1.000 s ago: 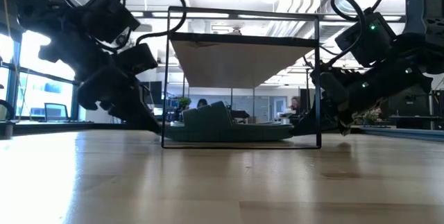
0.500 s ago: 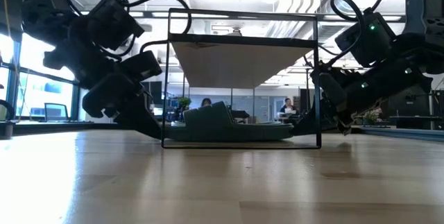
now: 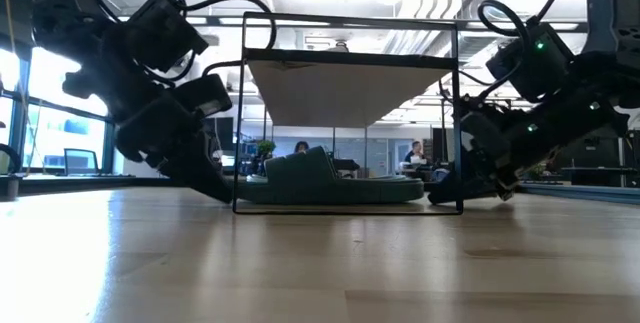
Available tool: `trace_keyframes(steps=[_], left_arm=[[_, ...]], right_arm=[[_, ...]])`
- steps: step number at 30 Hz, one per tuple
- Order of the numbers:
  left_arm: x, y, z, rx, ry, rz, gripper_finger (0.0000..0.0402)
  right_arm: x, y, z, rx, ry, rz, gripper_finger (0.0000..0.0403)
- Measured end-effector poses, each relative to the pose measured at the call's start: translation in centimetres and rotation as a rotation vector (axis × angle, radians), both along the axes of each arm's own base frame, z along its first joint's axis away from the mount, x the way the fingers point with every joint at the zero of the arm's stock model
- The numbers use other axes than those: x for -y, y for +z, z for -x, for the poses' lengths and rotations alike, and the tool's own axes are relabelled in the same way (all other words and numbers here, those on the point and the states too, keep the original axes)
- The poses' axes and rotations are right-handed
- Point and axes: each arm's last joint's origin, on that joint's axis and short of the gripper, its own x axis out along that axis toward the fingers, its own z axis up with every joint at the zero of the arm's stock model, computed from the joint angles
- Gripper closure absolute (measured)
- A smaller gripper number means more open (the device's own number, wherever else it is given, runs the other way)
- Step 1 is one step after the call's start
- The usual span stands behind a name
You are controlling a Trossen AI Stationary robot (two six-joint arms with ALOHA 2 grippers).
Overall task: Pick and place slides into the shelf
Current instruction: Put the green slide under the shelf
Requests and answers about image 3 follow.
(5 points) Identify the potted green plant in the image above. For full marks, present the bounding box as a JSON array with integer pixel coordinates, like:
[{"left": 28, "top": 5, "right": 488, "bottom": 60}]
[{"left": 255, "top": 138, "right": 277, "bottom": 174}]

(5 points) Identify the black-framed wooden shelf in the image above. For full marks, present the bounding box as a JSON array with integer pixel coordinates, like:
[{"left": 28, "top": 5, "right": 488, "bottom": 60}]
[{"left": 232, "top": 11, "right": 465, "bottom": 216}]

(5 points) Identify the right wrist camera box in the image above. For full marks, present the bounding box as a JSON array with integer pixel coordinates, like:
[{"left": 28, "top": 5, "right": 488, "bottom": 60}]
[{"left": 452, "top": 93, "right": 501, "bottom": 114}]

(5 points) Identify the dark cabinet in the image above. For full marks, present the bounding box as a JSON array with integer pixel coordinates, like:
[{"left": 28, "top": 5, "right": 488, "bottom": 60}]
[{"left": 202, "top": 116, "right": 235, "bottom": 157}]

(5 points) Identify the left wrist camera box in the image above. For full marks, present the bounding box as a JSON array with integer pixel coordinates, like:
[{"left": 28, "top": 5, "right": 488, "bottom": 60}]
[{"left": 172, "top": 73, "right": 234, "bottom": 120}]

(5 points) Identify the laptop screen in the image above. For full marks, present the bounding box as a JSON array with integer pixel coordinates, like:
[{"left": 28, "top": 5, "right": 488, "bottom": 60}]
[{"left": 63, "top": 147, "right": 100, "bottom": 176}]

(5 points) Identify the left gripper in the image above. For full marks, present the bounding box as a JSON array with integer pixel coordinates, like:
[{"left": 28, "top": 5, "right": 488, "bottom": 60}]
[{"left": 115, "top": 95, "right": 236, "bottom": 205}]

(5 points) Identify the black right camera cable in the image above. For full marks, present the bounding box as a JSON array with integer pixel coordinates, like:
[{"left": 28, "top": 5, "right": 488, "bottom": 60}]
[{"left": 477, "top": 0, "right": 599, "bottom": 89}]

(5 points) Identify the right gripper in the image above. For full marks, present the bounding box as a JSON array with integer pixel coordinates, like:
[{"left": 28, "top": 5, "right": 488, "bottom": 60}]
[{"left": 428, "top": 110, "right": 566, "bottom": 207}]

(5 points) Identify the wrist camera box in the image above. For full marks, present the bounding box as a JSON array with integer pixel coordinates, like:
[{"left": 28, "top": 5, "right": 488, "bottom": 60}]
[
  {"left": 452, "top": 93, "right": 501, "bottom": 114},
  {"left": 172, "top": 73, "right": 234, "bottom": 120}
]

